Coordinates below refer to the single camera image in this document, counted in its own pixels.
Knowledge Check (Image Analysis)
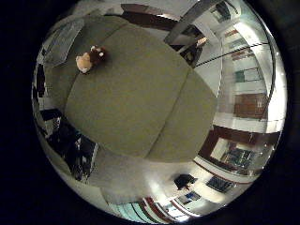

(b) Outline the cluttered dark workbench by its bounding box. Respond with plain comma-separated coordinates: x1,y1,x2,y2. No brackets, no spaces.
170,24,209,68

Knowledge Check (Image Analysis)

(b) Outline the black office chair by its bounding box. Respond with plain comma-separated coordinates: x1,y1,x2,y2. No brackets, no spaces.
173,173,199,191

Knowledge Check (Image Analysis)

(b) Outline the cream plush toy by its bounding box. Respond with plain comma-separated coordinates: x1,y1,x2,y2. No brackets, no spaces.
75,52,94,75

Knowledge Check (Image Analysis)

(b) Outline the dark equipment rack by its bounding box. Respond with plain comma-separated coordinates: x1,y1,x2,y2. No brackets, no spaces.
33,107,99,184

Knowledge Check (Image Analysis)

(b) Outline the dark brown wooden beam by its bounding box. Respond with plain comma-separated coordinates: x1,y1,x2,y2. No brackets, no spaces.
120,3,181,32

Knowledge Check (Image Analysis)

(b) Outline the dark-framed glass window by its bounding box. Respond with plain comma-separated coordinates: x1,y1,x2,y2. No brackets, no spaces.
198,125,281,176

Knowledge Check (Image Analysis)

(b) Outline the gray metal beam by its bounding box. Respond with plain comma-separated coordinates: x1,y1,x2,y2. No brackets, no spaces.
162,0,220,45

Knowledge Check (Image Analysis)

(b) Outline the brown wooden cabinet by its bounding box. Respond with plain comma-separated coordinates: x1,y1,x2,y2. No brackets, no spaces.
233,92,269,120

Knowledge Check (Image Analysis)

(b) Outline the curved dark pole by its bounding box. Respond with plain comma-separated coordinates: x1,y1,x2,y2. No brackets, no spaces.
247,6,278,122

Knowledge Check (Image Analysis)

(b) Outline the thin black cable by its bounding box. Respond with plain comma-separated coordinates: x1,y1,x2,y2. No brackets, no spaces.
194,41,270,68

